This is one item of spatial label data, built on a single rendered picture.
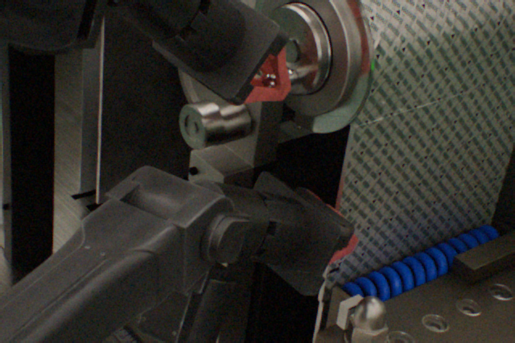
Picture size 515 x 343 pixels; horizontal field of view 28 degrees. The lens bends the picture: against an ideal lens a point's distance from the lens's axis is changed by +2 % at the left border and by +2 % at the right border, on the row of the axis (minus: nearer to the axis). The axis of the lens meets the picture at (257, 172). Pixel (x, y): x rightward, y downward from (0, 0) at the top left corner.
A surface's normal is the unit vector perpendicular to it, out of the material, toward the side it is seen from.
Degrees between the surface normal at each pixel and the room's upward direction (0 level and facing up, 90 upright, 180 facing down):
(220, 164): 0
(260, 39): 51
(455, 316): 0
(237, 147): 90
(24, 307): 4
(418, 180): 90
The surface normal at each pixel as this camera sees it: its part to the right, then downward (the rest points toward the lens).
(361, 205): 0.62, 0.47
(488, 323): 0.11, -0.85
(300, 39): -0.77, 0.25
